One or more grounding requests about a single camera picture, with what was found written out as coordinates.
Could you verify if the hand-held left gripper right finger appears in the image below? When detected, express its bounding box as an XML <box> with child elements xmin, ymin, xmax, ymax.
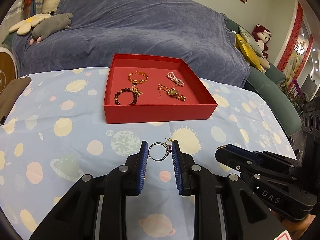
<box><xmin>171</xmin><ymin>140</ymin><xmax>286</xmax><ymax>240</ymax></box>

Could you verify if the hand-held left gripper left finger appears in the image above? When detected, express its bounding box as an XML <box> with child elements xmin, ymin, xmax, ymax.
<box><xmin>29</xmin><ymin>141</ymin><xmax>149</xmax><ymax>240</ymax></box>

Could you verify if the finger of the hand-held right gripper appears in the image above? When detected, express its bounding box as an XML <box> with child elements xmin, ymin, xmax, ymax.
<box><xmin>226</xmin><ymin>144</ymin><xmax>303</xmax><ymax>168</ymax></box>
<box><xmin>214</xmin><ymin>147</ymin><xmax>251</xmax><ymax>175</ymax></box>

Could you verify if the silver ring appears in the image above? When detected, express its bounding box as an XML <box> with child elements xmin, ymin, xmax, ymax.
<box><xmin>148</xmin><ymin>141</ymin><xmax>173</xmax><ymax>161</ymax></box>

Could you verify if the red cardboard box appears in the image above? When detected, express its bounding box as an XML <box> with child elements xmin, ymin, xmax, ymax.
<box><xmin>103</xmin><ymin>53</ymin><xmax>218</xmax><ymax>125</ymax></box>

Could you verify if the gold wristwatch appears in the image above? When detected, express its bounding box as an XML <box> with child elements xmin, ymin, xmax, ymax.
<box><xmin>166</xmin><ymin>88</ymin><xmax>187</xmax><ymax>103</ymax></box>

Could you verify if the dark bead bracelet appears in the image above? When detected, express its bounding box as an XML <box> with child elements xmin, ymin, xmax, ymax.
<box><xmin>114</xmin><ymin>87</ymin><xmax>138</xmax><ymax>105</ymax></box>

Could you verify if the thin gold chain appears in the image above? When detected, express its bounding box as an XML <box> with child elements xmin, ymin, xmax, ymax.
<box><xmin>157</xmin><ymin>84</ymin><xmax>171</xmax><ymax>98</ymax></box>

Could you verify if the gold necklace with black cross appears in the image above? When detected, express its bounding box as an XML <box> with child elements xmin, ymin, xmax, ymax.
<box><xmin>131</xmin><ymin>81</ymin><xmax>143</xmax><ymax>96</ymax></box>

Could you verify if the gold bangle bracelet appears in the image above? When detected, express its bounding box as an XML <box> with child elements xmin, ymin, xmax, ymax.
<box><xmin>128</xmin><ymin>71</ymin><xmax>148</xmax><ymax>84</ymax></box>

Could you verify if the pearl bracelet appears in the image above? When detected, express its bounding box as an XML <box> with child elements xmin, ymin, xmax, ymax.
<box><xmin>167</xmin><ymin>72</ymin><xmax>185</xmax><ymax>88</ymax></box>

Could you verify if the person's right hand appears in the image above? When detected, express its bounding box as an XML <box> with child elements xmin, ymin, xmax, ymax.
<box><xmin>271</xmin><ymin>210</ymin><xmax>320</xmax><ymax>240</ymax></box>

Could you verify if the green sofa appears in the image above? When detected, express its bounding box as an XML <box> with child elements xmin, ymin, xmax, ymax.
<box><xmin>224</xmin><ymin>17</ymin><xmax>302</xmax><ymax>136</ymax></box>

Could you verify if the black speaker box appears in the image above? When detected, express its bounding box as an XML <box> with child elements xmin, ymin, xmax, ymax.
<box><xmin>303</xmin><ymin>101</ymin><xmax>320</xmax><ymax>138</ymax></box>

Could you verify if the purple flowering plant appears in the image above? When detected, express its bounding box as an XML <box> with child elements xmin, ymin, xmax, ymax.
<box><xmin>279</xmin><ymin>79</ymin><xmax>308</xmax><ymax>112</ymax></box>

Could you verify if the light blue planet tablecloth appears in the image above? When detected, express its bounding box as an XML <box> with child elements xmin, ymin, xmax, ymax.
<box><xmin>0</xmin><ymin>66</ymin><xmax>298</xmax><ymax>240</ymax></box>

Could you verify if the dark screen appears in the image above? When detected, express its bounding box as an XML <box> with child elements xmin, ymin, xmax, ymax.
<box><xmin>301</xmin><ymin>76</ymin><xmax>317</xmax><ymax>96</ymax></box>

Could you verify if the yellow cushion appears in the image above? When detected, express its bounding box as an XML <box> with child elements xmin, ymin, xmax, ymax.
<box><xmin>235</xmin><ymin>33</ymin><xmax>263</xmax><ymax>72</ymax></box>

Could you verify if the grey green cushion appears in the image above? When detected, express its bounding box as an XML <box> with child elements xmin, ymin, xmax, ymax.
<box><xmin>238</xmin><ymin>25</ymin><xmax>264</xmax><ymax>58</ymax></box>

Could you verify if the red monkey plush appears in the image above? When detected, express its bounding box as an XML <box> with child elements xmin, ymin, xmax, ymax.
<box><xmin>252</xmin><ymin>24</ymin><xmax>272</xmax><ymax>59</ymax></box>

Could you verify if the blue sofa blanket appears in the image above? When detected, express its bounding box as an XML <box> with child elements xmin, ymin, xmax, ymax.
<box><xmin>11</xmin><ymin>0</ymin><xmax>251</xmax><ymax>88</ymax></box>

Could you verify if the brown notebook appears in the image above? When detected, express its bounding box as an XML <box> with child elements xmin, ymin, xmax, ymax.
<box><xmin>0</xmin><ymin>77</ymin><xmax>32</xmax><ymax>126</ymax></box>

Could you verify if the white device with wooden disc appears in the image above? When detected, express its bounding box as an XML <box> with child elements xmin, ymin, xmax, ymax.
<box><xmin>0</xmin><ymin>45</ymin><xmax>17</xmax><ymax>88</ymax></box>

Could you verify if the grey plush animal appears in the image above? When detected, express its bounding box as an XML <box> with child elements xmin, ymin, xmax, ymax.
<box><xmin>29</xmin><ymin>13</ymin><xmax>74</xmax><ymax>45</ymax></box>

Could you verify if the flower shaped cushion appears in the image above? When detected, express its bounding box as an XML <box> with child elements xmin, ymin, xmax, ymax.
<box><xmin>9</xmin><ymin>13</ymin><xmax>52</xmax><ymax>35</ymax></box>

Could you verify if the white curtain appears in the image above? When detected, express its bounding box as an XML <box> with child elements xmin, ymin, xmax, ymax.
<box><xmin>5</xmin><ymin>0</ymin><xmax>44</xmax><ymax>22</ymax></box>

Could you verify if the red wall decoration strip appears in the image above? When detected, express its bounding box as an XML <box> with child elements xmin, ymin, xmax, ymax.
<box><xmin>277</xmin><ymin>2</ymin><xmax>314</xmax><ymax>73</ymax></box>

